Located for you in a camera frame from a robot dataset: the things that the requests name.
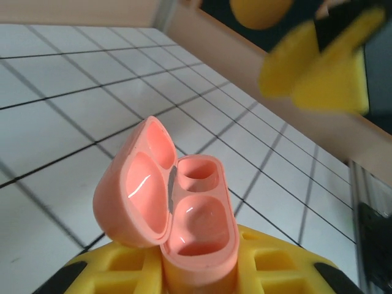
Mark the aluminium corner post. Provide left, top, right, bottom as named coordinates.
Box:
left=153, top=0, right=182, bottom=33

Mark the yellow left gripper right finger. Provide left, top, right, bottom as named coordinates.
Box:
left=235, top=224, right=368, bottom=294

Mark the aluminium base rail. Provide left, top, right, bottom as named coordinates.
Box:
left=348, top=159, right=392, bottom=294

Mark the pink earbud charging case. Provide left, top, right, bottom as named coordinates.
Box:
left=92, top=115, right=239, bottom=294

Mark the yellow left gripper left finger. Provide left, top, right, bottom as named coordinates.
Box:
left=32, top=241, right=165, bottom=294

